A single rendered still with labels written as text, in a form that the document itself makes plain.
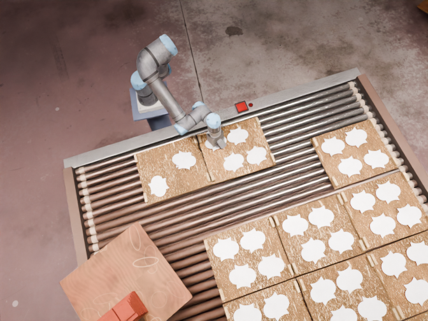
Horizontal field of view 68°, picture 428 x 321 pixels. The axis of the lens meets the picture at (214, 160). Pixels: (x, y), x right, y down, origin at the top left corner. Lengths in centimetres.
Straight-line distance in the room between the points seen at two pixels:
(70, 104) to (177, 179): 197
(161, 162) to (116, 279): 72
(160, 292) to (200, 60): 251
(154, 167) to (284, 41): 229
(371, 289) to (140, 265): 122
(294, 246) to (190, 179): 71
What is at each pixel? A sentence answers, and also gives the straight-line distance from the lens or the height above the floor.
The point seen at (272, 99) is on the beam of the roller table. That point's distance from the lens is 222.
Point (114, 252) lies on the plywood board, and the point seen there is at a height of 104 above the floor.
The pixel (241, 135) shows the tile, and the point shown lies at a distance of 204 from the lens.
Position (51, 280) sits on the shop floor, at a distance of 316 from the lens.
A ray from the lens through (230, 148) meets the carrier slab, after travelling 201.
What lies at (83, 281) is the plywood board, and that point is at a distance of 190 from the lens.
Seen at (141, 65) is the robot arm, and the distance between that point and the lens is 171.
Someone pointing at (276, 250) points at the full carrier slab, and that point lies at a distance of 187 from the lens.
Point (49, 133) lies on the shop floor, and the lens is 359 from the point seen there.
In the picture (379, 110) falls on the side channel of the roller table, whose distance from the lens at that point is 232.
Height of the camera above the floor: 278
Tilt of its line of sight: 68 degrees down
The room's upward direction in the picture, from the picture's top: 7 degrees counter-clockwise
